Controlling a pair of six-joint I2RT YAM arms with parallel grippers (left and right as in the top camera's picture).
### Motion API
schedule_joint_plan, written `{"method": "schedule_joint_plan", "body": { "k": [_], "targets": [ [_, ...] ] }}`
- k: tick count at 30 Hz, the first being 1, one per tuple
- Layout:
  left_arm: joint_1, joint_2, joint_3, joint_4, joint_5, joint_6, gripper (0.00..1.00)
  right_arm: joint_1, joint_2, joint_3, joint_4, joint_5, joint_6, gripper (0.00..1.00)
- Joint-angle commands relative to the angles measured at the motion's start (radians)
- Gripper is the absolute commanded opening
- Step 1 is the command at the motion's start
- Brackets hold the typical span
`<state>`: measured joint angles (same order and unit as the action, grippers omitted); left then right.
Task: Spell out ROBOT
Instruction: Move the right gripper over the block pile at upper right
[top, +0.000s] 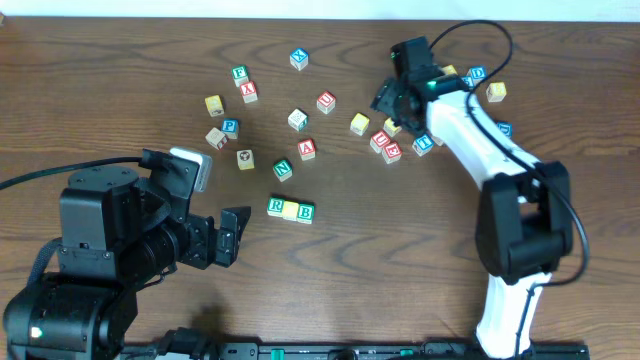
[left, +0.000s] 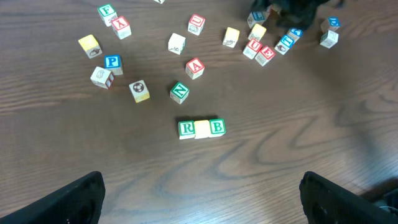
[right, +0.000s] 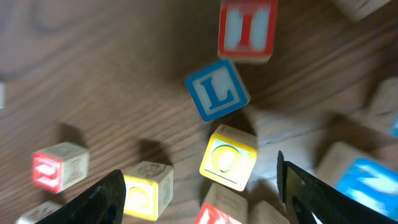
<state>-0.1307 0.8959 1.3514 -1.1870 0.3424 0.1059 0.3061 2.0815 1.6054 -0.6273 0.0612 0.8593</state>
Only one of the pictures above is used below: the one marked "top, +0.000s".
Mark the yellow block O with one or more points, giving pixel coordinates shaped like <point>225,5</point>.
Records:
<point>290,211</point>

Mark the green B block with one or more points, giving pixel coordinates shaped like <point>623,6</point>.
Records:
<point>306,213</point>

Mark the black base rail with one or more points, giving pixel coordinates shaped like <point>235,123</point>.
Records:
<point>252,351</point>

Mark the red U block upper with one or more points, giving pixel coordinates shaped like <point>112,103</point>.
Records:
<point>326,102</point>

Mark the green R block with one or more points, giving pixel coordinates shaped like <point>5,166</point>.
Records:
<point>275,206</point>

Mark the blue d block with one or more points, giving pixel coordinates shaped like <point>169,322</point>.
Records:
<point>505,128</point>
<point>477,74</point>

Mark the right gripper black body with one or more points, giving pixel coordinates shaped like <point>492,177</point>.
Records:
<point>388,96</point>

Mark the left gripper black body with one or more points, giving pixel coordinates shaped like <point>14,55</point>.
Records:
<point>201,240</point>

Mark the red A block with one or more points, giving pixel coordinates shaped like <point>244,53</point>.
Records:
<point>307,149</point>

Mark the blue D block right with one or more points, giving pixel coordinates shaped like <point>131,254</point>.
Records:
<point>505,128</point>

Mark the blue P block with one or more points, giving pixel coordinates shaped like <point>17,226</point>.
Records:
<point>230,127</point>

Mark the blue T block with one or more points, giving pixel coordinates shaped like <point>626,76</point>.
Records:
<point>423,145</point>

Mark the white grey picture block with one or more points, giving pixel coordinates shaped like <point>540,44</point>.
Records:
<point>298,119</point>

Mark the blue X block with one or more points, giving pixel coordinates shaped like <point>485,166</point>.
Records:
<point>299,59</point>

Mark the yellow picture block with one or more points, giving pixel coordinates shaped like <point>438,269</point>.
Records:
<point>245,160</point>

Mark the yellow 8 block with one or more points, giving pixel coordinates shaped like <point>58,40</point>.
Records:
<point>496,92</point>

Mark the green N block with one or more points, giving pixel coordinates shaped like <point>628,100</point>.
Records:
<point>283,170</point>

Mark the blue 5 block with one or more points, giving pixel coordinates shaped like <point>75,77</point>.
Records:
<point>468,81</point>

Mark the green F block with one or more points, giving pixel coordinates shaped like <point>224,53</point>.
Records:
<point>240,75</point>

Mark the beige red block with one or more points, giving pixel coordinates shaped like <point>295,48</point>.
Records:
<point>216,138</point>

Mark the blue D block upper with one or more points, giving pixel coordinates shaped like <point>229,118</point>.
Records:
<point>477,74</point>

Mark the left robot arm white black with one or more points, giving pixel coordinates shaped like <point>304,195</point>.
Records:
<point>121,233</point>

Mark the red u block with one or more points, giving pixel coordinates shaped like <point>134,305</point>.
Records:
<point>326,102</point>
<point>379,140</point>

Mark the red U block lower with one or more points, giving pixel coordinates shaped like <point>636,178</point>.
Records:
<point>379,140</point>

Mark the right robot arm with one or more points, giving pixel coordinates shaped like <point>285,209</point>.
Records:
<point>523,228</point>

